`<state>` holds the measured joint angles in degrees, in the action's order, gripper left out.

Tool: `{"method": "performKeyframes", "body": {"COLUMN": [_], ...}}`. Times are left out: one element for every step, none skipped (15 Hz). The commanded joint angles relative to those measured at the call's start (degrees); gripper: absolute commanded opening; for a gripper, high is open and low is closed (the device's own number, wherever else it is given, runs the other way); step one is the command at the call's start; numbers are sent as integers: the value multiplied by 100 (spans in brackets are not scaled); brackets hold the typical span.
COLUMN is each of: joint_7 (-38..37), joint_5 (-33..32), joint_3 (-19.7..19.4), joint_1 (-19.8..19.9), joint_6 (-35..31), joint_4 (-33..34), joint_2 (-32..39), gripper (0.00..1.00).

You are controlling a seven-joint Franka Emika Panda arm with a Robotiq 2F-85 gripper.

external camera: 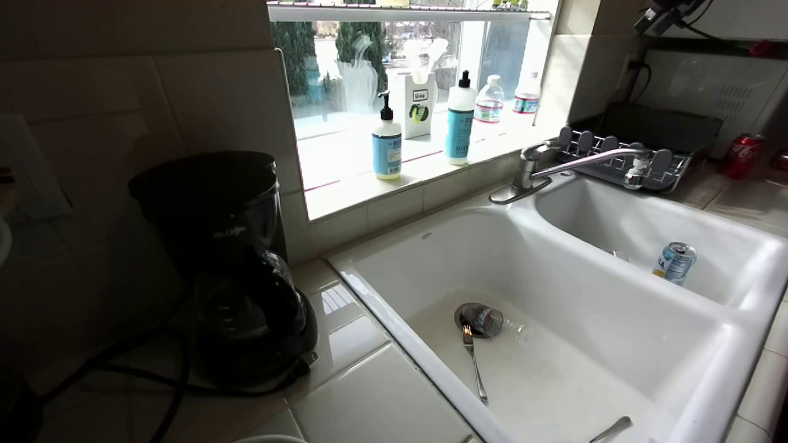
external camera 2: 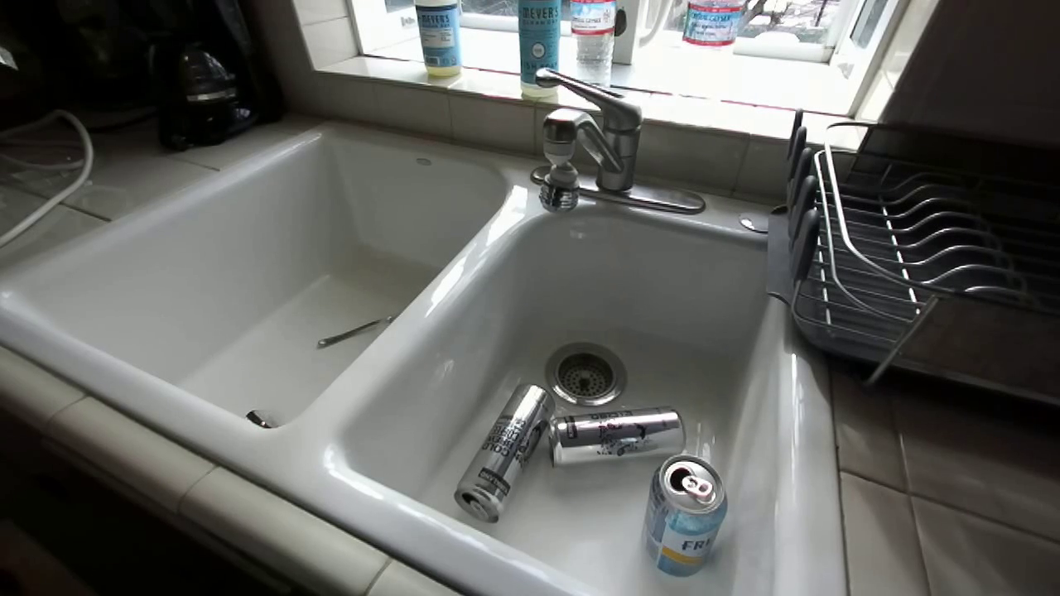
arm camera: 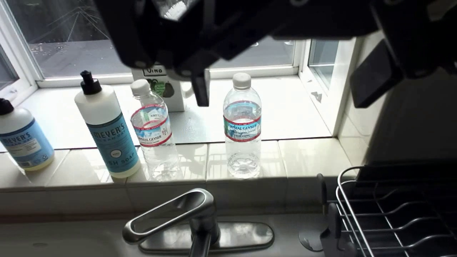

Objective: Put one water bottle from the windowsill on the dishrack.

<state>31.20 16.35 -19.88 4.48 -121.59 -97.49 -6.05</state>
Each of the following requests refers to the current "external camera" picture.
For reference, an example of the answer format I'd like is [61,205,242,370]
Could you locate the clear water bottle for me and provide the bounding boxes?
[474,74,505,124]
[513,71,542,116]

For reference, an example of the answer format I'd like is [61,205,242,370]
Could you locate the tall blue label soap bottle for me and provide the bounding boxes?
[445,70,477,166]

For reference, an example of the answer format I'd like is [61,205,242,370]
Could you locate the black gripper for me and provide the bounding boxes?
[634,0,710,35]

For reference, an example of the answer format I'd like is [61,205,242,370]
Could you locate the grey dish rack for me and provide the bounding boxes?
[557,103,724,193]

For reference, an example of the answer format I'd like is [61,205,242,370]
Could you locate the empty clear plastic bottle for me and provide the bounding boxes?
[471,305,530,345]

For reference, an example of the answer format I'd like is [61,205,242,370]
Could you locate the red soda can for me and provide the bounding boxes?
[722,134,766,180]

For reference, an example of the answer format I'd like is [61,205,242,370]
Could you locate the black coffee maker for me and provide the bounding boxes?
[128,151,319,391]

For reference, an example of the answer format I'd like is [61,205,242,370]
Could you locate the silver fork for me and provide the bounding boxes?
[462,325,489,405]

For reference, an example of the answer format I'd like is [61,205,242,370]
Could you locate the small blue label soap bottle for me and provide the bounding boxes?
[371,90,403,180]

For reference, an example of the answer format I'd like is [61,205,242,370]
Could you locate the black power cable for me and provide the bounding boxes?
[628,60,653,104]

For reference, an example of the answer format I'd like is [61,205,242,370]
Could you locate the white tissue box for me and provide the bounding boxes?
[403,38,450,140]

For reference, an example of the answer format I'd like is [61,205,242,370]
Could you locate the white appliance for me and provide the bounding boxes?
[634,48,788,162]

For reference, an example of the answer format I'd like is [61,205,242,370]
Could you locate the silver tap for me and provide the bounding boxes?
[489,140,653,205]

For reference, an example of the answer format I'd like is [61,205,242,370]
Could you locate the white double sink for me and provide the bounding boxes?
[326,172,788,443]

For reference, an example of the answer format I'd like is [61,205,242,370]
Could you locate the window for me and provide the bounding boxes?
[268,0,558,143]

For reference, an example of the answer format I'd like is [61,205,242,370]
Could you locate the silver utensil handle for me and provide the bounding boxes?
[588,416,633,443]

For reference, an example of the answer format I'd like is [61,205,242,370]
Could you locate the blue drink can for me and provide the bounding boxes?
[653,242,698,286]

